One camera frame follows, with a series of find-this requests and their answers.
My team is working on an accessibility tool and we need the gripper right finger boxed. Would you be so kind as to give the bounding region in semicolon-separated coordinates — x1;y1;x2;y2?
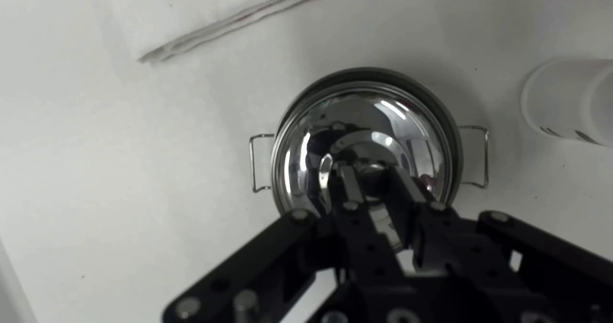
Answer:
382;164;613;312

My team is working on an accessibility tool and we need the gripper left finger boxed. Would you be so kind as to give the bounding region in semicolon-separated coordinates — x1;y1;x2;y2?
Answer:
162;163;404;323

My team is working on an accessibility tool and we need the silver domed pot lid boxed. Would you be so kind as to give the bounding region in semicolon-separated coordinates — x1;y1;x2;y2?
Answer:
271;80;454;219

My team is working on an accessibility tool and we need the white plastic cup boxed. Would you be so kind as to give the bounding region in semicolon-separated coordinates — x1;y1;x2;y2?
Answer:
521;57;613;148

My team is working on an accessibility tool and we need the white cloth with red checks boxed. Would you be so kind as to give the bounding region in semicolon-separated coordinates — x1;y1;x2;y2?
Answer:
100;0;365;65

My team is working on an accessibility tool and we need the silver pot with wire handles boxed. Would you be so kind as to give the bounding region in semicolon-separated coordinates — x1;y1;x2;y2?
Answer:
249;67;489;219

